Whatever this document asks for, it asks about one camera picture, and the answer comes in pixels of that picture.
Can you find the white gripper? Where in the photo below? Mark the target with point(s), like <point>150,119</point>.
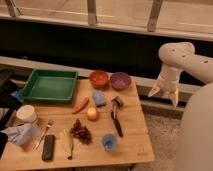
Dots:
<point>168,81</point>

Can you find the white cup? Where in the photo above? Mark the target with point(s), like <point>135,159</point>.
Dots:
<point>26,113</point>

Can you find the orange bowl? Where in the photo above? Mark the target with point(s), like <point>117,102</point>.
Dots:
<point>98,78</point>

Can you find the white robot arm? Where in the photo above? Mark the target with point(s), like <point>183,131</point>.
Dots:
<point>195,149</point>

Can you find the blue sponge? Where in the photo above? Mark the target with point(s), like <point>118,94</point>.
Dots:
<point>98,98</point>

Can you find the purple bowl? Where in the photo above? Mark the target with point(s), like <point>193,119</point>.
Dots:
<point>120,81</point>

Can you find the metal fork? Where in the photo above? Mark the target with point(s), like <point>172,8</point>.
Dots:
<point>48,126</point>

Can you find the yellow round fruit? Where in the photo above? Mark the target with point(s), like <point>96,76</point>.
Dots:
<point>92,114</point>

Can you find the small blue cup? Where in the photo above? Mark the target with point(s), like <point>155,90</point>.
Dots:
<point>109,142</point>

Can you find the light blue cloth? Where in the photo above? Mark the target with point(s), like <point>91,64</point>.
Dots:
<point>21,134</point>

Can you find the dark grape bunch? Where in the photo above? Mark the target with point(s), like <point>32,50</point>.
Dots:
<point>81,132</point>

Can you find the yellow corn cob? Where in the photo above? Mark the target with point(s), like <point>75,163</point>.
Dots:
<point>67,143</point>

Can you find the black rectangular remote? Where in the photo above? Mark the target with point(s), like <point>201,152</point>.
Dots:
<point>48,148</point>

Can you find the green plastic tray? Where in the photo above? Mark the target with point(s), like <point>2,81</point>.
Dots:
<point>53,86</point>

